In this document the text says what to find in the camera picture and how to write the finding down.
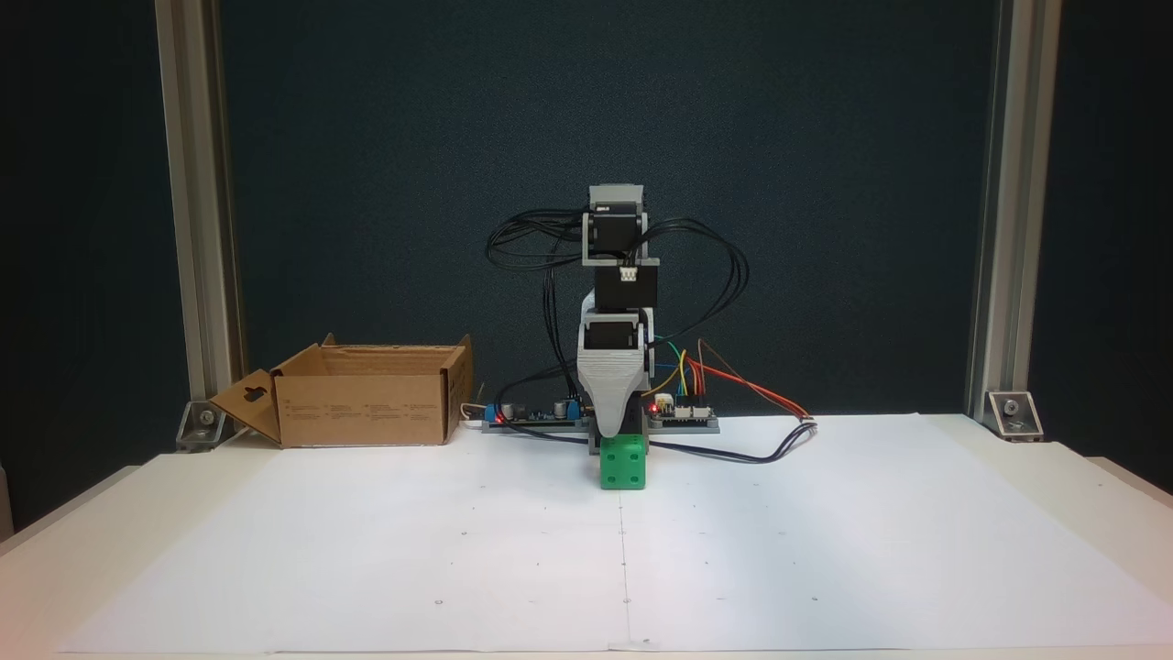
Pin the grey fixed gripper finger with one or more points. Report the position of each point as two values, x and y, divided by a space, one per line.
612 394

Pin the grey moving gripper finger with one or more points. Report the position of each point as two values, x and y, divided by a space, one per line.
650 344

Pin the green die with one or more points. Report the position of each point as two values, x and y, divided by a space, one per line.
623 463

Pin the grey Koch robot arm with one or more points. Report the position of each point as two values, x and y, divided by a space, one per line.
616 234

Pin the circuit board with white connector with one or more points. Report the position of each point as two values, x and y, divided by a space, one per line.
683 414

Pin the blue circuit board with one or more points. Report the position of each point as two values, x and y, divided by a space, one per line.
536 414

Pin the brown cardboard box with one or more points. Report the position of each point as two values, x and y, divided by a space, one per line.
367 403

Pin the metal corner bracket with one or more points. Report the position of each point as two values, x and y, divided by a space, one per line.
1015 414
203 426

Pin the aluminium frame post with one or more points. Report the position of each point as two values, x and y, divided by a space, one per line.
197 229
1013 229

